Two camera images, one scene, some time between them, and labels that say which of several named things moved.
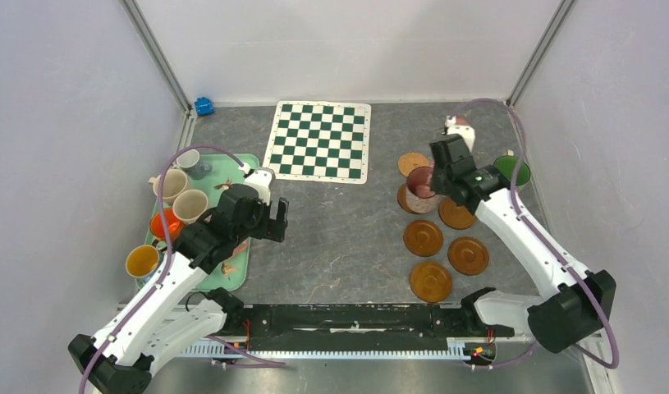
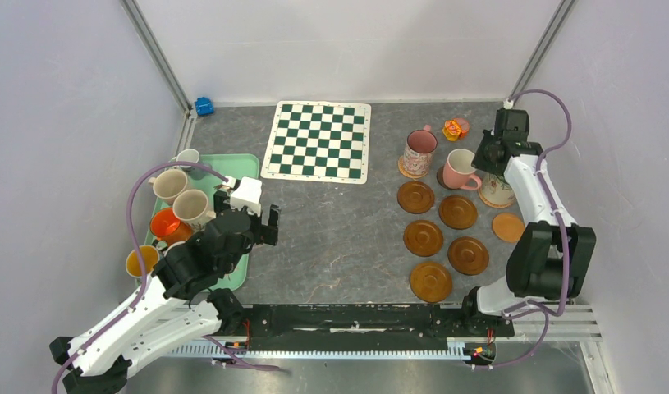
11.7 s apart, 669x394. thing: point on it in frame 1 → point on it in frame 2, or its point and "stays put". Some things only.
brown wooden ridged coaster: (455, 216) stays put
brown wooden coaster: (423, 238) stays put
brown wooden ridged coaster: (431, 281) stays put
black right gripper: (442, 162) → (487, 160)
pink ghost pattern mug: (420, 199) → (419, 149)
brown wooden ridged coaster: (468, 255) stays put
